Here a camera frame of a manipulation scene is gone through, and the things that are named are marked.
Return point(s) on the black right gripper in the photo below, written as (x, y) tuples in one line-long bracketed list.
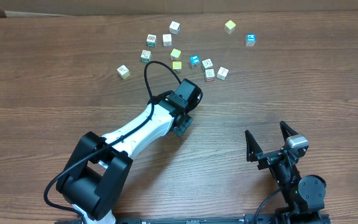
[(270, 156)]

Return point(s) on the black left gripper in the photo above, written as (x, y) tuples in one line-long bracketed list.
[(183, 125)]

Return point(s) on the red K wooden block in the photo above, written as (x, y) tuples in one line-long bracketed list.
[(209, 75)]

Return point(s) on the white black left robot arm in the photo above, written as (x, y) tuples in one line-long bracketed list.
[(95, 174)]

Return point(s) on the yellow top wooden block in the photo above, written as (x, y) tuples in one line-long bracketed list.
[(177, 66)]

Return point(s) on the blue top wooden block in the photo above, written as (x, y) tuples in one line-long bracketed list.
[(194, 61)]

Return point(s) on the plain white wooden block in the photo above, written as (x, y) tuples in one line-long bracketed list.
[(206, 64)]

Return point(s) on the blue T wooden block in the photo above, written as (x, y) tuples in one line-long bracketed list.
[(222, 73)]

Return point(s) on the pale yellow top block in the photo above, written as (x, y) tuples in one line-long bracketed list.
[(175, 54)]

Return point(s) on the green framed wooden block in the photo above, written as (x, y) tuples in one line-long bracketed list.
[(146, 56)]

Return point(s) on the yellow S wooden block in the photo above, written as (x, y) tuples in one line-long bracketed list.
[(123, 72)]

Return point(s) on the dark red wooden block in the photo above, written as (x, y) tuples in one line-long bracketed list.
[(167, 40)]

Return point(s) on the green B wooden block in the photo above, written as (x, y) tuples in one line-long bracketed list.
[(151, 40)]

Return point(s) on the teal J wooden block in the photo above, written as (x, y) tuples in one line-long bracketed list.
[(174, 27)]

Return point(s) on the far blue wooden block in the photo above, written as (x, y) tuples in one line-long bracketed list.
[(250, 40)]

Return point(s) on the far yellow wooden block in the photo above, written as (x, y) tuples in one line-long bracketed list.
[(229, 27)]

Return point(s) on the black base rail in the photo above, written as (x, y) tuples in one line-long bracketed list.
[(191, 221)]

